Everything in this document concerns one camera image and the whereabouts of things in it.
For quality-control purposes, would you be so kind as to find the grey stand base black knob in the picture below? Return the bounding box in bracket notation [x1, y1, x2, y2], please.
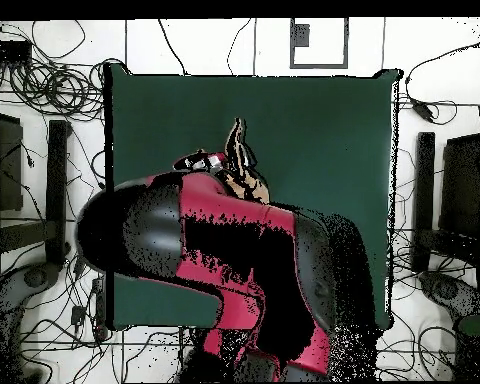
[0, 261, 61, 383]
[417, 270, 480, 321]

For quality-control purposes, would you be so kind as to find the thin black cable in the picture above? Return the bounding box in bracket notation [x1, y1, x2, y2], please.
[226, 17, 252, 76]
[157, 18, 190, 76]

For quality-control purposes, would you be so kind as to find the tan terry towel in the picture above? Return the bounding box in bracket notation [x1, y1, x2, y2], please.
[222, 116, 271, 206]

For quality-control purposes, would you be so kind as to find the black power adapter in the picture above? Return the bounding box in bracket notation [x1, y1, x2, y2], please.
[411, 99, 436, 123]

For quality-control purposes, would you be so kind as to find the grey rectangular frame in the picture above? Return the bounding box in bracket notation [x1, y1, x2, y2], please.
[289, 17, 350, 70]

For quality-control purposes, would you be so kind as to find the black cabinet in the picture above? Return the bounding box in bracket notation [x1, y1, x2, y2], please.
[439, 133, 480, 241]
[0, 110, 25, 213]

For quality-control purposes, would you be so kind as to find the dark green tablecloth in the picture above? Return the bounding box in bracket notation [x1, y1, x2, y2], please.
[103, 63, 403, 331]

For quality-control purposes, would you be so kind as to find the black stand frame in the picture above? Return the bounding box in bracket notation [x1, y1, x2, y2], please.
[0, 119, 71, 267]
[410, 131, 480, 273]

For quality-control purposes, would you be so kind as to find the black power strip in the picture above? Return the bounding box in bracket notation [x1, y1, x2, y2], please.
[91, 275, 109, 342]

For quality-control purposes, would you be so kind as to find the black cable coil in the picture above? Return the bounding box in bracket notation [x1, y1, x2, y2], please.
[7, 59, 105, 121]

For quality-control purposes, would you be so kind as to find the flat black box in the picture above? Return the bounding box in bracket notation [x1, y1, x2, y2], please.
[0, 39, 33, 62]

